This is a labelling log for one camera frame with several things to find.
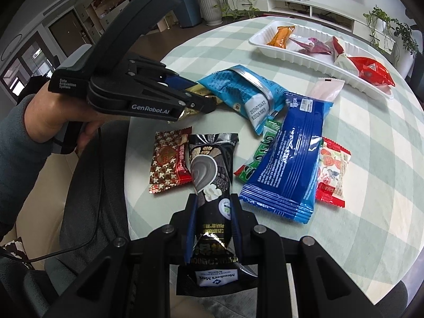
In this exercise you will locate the green packet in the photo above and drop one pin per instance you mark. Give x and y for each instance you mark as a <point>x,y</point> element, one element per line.
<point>260,162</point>

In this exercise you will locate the grey office chair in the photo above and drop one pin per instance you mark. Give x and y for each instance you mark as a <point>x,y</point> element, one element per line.
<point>96,198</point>

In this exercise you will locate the pink cartoon packet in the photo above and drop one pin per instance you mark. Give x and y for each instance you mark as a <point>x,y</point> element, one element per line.
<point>318,48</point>

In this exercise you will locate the red strawberry-print packet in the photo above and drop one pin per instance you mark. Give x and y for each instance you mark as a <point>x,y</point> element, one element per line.
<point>333,172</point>

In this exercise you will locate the plant in ribbed white pot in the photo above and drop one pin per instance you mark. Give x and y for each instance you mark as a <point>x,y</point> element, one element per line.
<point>209,8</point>

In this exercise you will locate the white plastic tray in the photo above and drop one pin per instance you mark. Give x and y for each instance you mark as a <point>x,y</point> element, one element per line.
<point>318,61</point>

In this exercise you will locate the leafy tree in blue pot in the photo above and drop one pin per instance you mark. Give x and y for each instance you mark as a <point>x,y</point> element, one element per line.
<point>190,11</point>

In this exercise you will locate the black packet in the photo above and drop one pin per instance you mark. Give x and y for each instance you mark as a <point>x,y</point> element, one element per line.
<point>212,172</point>

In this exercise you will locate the white TV cabinet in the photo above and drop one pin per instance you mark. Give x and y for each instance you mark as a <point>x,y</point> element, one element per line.
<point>288,5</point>

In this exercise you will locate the white and red packet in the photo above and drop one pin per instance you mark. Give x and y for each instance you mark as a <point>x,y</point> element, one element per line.
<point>344,61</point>

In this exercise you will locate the person's left forearm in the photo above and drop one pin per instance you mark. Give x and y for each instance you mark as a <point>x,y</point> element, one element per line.
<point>16,159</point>

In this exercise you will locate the red triangle-print packet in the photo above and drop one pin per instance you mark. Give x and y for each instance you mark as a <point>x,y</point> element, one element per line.
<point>371,68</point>

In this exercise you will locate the orange packet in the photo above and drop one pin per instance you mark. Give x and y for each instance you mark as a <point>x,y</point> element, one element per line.
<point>280,38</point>

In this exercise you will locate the light blue packet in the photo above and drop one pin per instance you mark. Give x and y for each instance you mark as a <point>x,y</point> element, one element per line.
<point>232,89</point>

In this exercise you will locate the brown door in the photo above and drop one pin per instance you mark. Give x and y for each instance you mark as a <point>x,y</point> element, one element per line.
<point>68,31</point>

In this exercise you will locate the person's left hand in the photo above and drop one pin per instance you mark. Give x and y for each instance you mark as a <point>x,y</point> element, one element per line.
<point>66,109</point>

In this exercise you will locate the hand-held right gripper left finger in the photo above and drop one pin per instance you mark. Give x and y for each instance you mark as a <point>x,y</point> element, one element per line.
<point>191,235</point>

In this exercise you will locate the gold foil packet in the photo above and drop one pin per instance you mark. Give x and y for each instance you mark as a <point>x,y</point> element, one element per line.
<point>190,114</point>

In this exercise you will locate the pale pink packet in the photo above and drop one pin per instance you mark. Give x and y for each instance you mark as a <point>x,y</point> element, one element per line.
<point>326,89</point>

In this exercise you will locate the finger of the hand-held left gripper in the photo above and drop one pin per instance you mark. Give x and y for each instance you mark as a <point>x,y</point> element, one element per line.
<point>177,81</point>
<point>198,104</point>

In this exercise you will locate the bushy plant in tall white pot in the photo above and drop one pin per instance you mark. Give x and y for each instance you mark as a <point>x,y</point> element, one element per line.
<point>404,33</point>

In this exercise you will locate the dark blue packet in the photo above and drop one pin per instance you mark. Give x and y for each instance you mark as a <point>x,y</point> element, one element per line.
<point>288,159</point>

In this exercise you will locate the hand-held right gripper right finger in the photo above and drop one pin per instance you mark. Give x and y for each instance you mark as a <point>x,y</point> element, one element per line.
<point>237,235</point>

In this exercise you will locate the brown star-pattern packet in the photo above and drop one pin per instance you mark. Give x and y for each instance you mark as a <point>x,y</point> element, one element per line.
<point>167,162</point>

